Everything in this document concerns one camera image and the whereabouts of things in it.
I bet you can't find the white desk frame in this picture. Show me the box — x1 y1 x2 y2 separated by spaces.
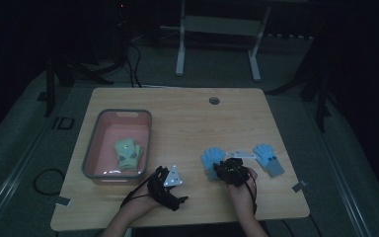
175 0 272 83

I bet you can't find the blue monster face glove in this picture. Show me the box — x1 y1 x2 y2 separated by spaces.
252 143 286 179
200 146 227 182

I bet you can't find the pink bin with grey rim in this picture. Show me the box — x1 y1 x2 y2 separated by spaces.
81 108 153 181

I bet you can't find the person's left hand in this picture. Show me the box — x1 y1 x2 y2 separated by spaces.
124 189 162 215

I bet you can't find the grey tape piece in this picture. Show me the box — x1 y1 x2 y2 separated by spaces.
291 180 309 194
47 196 72 207

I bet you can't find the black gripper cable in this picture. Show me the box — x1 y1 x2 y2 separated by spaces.
248 177 259 215
119 179 156 209

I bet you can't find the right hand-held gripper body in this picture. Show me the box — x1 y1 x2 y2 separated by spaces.
216 149 257 188

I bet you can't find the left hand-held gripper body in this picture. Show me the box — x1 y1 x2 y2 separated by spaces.
146 164 190 212

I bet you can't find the black tripod stand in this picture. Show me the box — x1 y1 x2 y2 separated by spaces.
300 73 332 133
43 55 114 118

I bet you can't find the black floor cable loop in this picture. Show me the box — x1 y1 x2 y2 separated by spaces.
33 168 65 196

